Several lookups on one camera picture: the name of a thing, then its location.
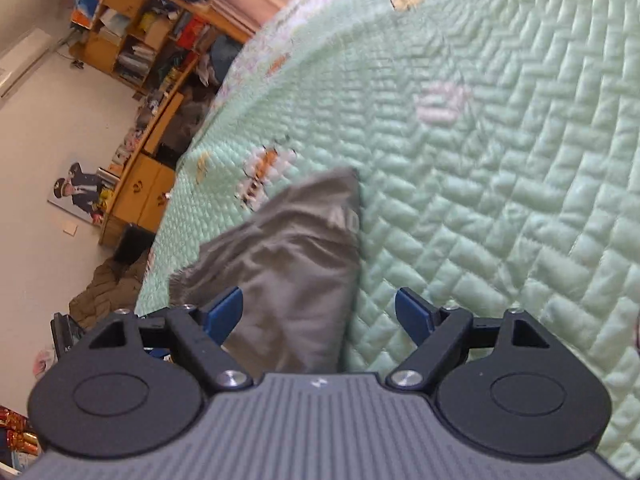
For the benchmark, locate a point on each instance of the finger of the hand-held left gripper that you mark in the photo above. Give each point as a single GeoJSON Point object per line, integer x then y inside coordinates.
{"type": "Point", "coordinates": [157, 353]}

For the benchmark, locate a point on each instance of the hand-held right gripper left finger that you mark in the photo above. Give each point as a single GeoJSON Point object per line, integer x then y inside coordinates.
{"type": "Point", "coordinates": [225, 315]}

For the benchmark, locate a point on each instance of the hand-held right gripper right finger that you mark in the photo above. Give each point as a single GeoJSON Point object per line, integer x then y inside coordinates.
{"type": "Point", "coordinates": [412, 315]}

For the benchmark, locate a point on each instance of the grey pants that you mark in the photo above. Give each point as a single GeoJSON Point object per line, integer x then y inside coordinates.
{"type": "Point", "coordinates": [290, 270]}

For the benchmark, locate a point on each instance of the olive quilted jacket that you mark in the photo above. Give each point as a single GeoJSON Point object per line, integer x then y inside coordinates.
{"type": "Point", "coordinates": [107, 290]}

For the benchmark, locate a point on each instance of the green quilted bee bedspread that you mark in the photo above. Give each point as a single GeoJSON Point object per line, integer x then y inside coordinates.
{"type": "Point", "coordinates": [500, 160]}

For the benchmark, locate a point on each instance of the blue cloth bundle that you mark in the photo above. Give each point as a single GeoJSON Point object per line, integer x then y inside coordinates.
{"type": "Point", "coordinates": [226, 57]}

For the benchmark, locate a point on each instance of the white air conditioner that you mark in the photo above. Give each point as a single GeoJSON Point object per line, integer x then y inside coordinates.
{"type": "Point", "coordinates": [20, 60]}

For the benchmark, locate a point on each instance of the red box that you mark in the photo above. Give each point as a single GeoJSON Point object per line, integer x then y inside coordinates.
{"type": "Point", "coordinates": [192, 32]}

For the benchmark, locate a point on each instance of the beige light switch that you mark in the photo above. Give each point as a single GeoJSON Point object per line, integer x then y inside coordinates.
{"type": "Point", "coordinates": [70, 229]}

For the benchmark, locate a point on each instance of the wall poster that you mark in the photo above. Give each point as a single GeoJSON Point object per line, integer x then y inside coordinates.
{"type": "Point", "coordinates": [80, 190]}

